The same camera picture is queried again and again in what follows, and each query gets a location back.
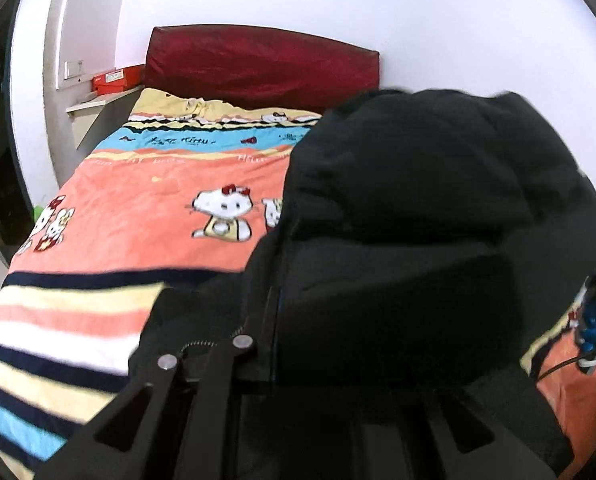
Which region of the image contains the black puffer jacket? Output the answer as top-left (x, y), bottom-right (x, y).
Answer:
top-left (128, 89), bottom-right (596, 480)

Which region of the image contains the white bedside shelf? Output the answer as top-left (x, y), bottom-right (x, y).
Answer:
top-left (66, 85), bottom-right (145, 154)

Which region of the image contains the dark red padded headboard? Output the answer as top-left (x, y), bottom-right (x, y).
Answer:
top-left (143, 25), bottom-right (382, 111)

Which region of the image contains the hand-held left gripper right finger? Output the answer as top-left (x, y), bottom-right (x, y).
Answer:
top-left (418, 389), bottom-right (565, 480)

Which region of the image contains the cartoon cat printed blanket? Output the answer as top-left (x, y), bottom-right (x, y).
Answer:
top-left (0, 87), bottom-right (596, 480)

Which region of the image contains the red shoe box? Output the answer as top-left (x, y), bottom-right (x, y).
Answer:
top-left (92, 65), bottom-right (146, 96)

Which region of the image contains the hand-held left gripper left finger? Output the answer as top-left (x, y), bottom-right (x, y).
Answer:
top-left (37, 285), bottom-right (283, 480)

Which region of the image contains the black cable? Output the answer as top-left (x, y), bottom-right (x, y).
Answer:
top-left (537, 352), bottom-right (588, 382)

